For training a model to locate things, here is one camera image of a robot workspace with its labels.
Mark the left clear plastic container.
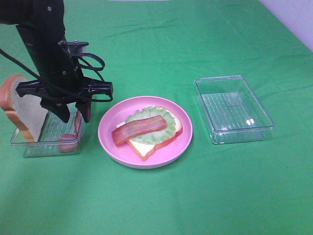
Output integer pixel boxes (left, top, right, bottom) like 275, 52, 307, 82
10, 104, 85, 158

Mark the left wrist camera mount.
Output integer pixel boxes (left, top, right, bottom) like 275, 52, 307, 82
65, 41, 89, 56

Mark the right clear plastic container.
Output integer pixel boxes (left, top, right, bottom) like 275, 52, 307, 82
194, 75, 274, 144

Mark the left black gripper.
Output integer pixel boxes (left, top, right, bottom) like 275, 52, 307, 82
16, 66, 113, 123

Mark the green lettuce leaf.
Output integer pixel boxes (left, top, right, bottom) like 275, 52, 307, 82
125, 106, 181, 145

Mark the green tablecloth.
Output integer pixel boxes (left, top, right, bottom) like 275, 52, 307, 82
0, 0, 313, 235

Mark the pink round plate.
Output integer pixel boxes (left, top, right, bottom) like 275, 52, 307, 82
98, 96, 193, 169

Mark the bacon strip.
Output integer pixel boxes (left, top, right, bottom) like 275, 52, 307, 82
58, 111, 82, 153
112, 115, 168, 146

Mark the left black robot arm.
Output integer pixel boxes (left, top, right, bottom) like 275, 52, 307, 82
0, 0, 113, 122

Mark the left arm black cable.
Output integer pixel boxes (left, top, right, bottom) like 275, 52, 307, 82
0, 40, 113, 102

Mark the clear plastic container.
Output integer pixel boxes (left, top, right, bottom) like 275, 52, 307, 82
10, 104, 85, 158
194, 75, 274, 144

